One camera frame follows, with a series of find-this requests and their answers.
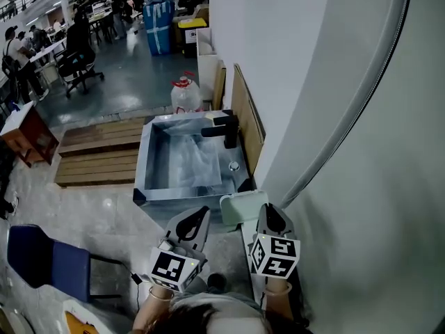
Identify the person's left forearm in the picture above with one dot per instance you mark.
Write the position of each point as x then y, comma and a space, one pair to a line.
149, 311

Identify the wooden slat platform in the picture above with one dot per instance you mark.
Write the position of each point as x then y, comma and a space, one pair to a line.
97, 158

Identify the red-brown desk white top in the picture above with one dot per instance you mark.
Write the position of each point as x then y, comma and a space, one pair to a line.
29, 131

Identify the black faucet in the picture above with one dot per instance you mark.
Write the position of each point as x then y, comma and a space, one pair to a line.
230, 132

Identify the yellow and white object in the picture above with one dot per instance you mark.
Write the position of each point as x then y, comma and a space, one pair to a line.
80, 322

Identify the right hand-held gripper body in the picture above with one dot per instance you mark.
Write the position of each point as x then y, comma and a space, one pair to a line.
278, 256

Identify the clear water jug red cap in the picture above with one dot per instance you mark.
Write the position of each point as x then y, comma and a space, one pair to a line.
186, 96

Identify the black office chair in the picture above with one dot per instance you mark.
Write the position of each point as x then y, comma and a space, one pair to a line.
78, 64

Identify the thin wooden board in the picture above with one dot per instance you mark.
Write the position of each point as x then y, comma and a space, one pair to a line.
219, 85

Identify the yellow lid bin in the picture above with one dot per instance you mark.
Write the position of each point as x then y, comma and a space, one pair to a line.
192, 33

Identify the white long table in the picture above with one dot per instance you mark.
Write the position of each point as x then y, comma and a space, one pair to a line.
48, 51

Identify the person's right forearm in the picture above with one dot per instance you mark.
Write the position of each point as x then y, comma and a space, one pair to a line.
280, 303

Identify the clear plastic film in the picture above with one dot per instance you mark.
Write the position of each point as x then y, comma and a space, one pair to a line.
194, 162

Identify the large round mirror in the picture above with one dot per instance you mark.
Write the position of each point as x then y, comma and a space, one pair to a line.
400, 151

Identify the blue wrapped bundle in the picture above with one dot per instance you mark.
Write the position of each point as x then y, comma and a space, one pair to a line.
159, 23

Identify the blue chair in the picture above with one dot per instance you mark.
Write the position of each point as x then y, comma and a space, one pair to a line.
52, 259

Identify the large wooden board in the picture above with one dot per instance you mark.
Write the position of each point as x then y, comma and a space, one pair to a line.
247, 117

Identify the chrome drain knob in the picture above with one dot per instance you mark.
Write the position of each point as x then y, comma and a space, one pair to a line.
234, 166

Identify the grey steel sink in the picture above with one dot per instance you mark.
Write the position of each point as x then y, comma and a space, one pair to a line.
229, 186

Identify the pale green soap dish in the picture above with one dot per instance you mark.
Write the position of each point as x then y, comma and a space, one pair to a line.
241, 207

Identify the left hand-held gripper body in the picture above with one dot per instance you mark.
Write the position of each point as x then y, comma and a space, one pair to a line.
174, 266

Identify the white open cabinet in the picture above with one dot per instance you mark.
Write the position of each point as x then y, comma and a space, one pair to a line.
206, 68

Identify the person's grey shirt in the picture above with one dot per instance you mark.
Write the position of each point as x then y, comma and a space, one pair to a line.
222, 303

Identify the person's black shoe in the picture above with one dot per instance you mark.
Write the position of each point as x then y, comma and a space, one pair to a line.
217, 279

